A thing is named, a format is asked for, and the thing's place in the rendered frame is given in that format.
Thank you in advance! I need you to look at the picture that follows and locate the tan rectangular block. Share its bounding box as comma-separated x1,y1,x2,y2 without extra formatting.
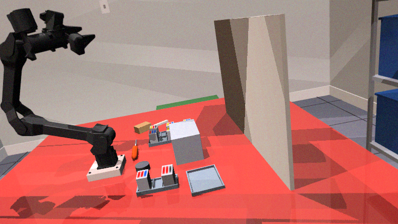
134,121,151,134

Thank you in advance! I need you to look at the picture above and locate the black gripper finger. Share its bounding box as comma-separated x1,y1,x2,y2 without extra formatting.
62,25,82,35
76,32,95,48

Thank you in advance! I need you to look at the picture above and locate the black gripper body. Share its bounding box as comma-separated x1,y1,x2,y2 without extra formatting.
41,30,85,55

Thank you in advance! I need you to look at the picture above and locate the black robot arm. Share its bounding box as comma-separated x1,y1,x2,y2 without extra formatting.
0,8,118,170

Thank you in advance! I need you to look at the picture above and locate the dark grey cylinder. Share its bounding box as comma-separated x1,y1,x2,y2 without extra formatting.
135,161,150,172

